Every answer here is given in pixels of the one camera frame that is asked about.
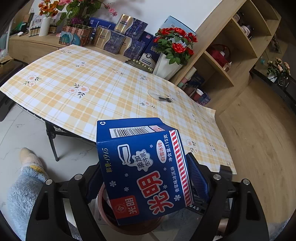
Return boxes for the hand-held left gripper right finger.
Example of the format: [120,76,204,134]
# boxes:
[186,152,270,241]

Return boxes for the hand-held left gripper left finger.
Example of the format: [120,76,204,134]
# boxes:
[25,162,107,241]

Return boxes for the blue ice cream box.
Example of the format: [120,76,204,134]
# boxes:
[96,118,195,226]

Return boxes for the brown plastic bin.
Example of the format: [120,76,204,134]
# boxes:
[97,183,167,236]

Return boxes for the person's fluffy blue trouser leg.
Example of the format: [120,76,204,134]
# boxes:
[7,147,77,241]

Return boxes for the small blue box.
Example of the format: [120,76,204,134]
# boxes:
[200,93,211,106]

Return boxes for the wooden shelf unit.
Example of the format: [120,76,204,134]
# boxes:
[170,0,282,117]

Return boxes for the black TV stand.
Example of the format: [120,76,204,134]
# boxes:
[251,67,296,105]

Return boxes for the blue illustrated box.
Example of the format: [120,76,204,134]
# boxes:
[188,73,205,88]

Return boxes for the stack of pastel cups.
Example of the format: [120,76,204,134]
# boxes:
[180,67,197,89]

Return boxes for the yellow plaid floral tablecloth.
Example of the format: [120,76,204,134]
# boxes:
[0,44,238,176]

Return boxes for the pink rose plant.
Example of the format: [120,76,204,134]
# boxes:
[266,58,291,82]

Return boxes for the white faceted vase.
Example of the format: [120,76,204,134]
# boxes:
[153,53,183,80]

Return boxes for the red gift basket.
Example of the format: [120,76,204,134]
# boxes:
[206,44,232,69]

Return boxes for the gold leaf tray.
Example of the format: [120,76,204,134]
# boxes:
[126,59,154,72]

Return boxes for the navy box with white emblem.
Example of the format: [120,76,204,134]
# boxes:
[138,51,160,69]

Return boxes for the red rose bouquet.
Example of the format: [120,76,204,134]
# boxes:
[153,27,199,66]

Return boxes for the dark ceramic jar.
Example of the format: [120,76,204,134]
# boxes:
[240,24,254,40]
[232,11,245,26]

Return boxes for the cardboard box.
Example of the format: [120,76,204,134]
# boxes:
[0,58,15,77]

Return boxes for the tall navy box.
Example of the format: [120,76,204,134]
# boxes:
[140,31,155,55]

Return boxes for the teal shell ornament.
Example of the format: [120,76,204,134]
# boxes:
[60,32,82,46]

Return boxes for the light blue flat box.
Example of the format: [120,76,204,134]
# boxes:
[164,16,196,36]

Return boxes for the blue flat carton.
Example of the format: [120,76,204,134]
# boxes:
[89,17,117,36]

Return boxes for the row of small brown bottles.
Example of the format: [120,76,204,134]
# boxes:
[28,24,40,37]

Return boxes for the white ribbed vase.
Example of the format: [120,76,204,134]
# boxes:
[39,17,51,37]

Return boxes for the pink blossom branches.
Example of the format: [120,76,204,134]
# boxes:
[58,0,119,26]

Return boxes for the orange artificial flowers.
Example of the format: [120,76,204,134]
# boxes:
[38,0,59,18]

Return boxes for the black folding table frame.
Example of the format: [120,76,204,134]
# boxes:
[43,120,98,162]

